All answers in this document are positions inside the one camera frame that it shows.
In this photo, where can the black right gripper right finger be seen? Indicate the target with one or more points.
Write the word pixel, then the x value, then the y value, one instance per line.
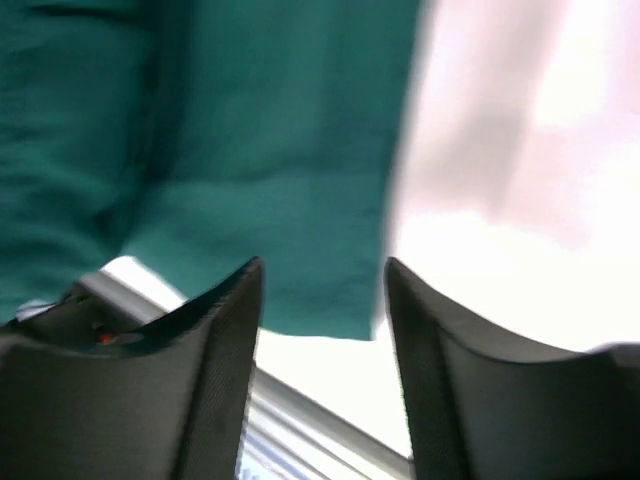
pixel 483 402

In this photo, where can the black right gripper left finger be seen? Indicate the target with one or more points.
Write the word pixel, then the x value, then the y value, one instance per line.
pixel 164 401

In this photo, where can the teal shorts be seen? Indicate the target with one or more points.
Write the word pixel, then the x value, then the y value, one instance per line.
pixel 194 135

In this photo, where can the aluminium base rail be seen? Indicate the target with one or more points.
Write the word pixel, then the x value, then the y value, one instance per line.
pixel 287 435

